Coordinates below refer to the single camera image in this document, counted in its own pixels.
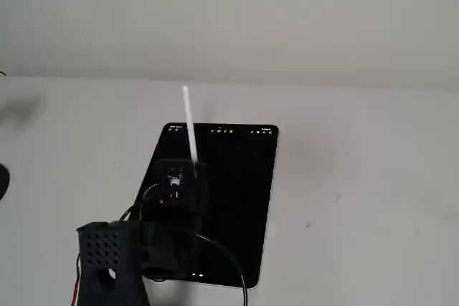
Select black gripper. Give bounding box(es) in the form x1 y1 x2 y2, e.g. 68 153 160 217
139 158 211 282

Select white stylus pencil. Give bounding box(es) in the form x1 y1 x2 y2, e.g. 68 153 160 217
181 85 200 166

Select silver tablet with black screen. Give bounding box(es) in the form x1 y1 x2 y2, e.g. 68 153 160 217
134 123 280 290

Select black round object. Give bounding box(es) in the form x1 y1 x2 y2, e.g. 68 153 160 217
0 163 11 201

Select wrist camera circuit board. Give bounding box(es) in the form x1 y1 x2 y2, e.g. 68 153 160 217
157 164 188 207

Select red and white wires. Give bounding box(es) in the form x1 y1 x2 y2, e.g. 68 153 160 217
72 254 82 306

